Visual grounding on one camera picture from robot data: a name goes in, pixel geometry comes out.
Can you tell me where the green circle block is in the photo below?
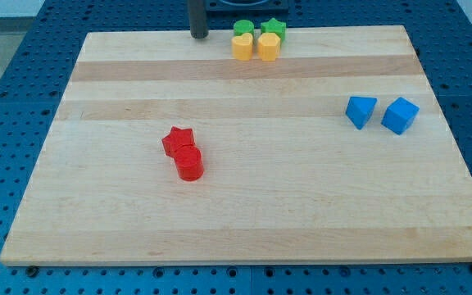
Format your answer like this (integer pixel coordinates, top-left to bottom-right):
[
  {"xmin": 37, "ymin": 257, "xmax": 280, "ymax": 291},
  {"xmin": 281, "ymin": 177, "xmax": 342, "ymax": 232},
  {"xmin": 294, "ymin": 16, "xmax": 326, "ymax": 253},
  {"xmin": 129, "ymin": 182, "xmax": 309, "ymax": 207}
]
[{"xmin": 233, "ymin": 20, "xmax": 255, "ymax": 36}]

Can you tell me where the yellow hexagon block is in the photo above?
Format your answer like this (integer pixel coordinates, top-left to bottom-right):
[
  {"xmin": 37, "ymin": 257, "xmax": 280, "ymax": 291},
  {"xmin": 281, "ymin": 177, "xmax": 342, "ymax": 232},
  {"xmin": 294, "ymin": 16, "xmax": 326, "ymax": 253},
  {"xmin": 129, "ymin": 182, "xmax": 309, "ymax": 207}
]
[{"xmin": 257, "ymin": 33, "xmax": 281, "ymax": 61}]

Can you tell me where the red cylinder block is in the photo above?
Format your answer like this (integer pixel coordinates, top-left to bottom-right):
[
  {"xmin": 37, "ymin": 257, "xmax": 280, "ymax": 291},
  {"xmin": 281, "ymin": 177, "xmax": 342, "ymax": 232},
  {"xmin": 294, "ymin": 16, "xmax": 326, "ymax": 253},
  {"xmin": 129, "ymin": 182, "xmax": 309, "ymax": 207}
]
[{"xmin": 174, "ymin": 145, "xmax": 204, "ymax": 181}]

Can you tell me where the red star block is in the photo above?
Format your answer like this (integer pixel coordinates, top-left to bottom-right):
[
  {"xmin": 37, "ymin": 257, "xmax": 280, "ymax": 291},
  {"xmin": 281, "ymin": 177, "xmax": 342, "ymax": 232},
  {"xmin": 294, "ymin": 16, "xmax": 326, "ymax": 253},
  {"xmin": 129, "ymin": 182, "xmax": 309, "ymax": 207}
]
[{"xmin": 161, "ymin": 126, "xmax": 195, "ymax": 158}]

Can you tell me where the wooden board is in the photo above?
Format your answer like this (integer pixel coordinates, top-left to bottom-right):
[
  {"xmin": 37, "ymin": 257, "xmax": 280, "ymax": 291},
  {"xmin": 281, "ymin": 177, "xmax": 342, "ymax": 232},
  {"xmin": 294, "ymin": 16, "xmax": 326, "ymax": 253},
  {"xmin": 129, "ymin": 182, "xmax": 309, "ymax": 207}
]
[{"xmin": 0, "ymin": 25, "xmax": 472, "ymax": 266}]

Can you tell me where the yellow heart block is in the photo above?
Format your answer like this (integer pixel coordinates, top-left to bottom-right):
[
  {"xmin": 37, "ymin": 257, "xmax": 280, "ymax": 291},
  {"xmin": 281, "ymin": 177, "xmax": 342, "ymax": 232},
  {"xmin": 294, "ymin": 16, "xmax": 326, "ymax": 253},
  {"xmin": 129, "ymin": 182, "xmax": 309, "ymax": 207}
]
[{"xmin": 231, "ymin": 33, "xmax": 254, "ymax": 61}]

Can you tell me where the green star block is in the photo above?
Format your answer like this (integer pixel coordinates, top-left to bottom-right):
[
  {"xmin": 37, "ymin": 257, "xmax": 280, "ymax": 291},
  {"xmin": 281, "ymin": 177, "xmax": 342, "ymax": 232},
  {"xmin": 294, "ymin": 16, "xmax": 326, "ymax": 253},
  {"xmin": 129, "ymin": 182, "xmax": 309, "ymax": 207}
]
[{"xmin": 260, "ymin": 17, "xmax": 287, "ymax": 42}]

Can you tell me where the blue triangle block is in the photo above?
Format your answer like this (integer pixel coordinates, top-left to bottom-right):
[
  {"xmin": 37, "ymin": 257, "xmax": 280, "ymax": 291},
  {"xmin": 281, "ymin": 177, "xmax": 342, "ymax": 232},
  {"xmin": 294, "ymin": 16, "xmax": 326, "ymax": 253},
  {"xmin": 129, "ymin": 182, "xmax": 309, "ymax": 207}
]
[{"xmin": 345, "ymin": 97, "xmax": 378, "ymax": 129}]

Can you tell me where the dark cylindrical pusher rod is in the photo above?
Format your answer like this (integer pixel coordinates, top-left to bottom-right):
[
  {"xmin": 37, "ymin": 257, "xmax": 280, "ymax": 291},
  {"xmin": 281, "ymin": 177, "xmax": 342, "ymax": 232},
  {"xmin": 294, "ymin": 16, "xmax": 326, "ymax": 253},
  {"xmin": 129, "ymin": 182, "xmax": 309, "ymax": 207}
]
[{"xmin": 187, "ymin": 0, "xmax": 209, "ymax": 39}]

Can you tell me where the blue cube block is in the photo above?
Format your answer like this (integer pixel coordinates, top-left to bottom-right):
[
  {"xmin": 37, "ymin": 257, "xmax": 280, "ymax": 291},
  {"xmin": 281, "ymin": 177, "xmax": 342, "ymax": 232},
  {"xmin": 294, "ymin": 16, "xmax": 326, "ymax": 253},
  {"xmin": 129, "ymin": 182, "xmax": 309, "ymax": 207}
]
[{"xmin": 381, "ymin": 98, "xmax": 420, "ymax": 135}]

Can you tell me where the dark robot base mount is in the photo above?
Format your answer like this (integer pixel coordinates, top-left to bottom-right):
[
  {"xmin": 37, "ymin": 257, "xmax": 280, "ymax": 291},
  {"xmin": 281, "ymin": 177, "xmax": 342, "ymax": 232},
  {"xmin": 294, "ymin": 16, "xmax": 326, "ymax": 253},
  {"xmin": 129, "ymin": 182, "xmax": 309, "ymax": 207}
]
[{"xmin": 205, "ymin": 0, "xmax": 290, "ymax": 13}]

